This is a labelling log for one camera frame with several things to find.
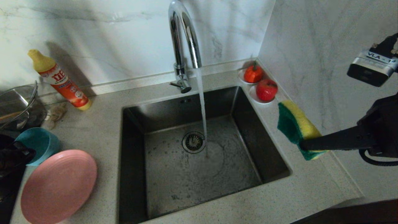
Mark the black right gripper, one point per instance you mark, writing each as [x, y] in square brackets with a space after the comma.
[387, 127]

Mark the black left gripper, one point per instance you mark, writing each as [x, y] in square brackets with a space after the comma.
[12, 155]

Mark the teal bowl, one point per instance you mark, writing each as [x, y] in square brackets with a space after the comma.
[43, 143]

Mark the yellow green sponge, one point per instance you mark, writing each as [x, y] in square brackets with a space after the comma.
[292, 124]

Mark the pink plate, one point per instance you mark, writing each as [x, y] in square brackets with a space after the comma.
[59, 186]

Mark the orange dish soap bottle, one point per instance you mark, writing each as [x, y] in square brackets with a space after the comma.
[67, 88]

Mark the round sink drain strainer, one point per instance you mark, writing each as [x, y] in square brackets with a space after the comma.
[192, 142]

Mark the stainless steel sink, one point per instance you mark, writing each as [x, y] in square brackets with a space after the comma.
[168, 186]

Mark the black stovetop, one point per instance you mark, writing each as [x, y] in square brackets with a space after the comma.
[9, 202]

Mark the crumpled white cloth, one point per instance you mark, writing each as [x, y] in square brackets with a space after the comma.
[56, 115]

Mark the red apple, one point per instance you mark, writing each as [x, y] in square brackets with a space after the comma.
[266, 90]

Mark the red tomato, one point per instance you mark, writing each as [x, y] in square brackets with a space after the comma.
[252, 74]

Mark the chrome gooseneck faucet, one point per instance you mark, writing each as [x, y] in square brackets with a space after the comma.
[177, 46]

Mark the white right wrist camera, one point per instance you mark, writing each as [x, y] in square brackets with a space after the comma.
[370, 70]

